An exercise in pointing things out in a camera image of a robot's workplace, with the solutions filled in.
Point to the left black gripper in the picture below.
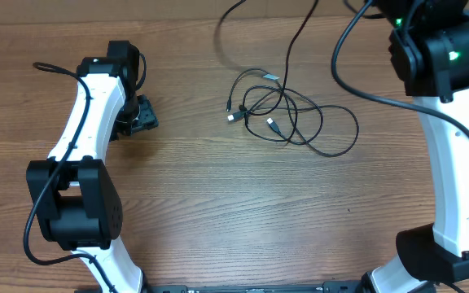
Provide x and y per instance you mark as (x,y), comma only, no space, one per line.
(148,119)

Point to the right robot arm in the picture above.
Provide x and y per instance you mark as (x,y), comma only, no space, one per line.
(429,47)

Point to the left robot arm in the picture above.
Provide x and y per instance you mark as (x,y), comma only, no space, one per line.
(77,212)

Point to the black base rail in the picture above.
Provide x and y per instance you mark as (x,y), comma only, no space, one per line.
(326,287)

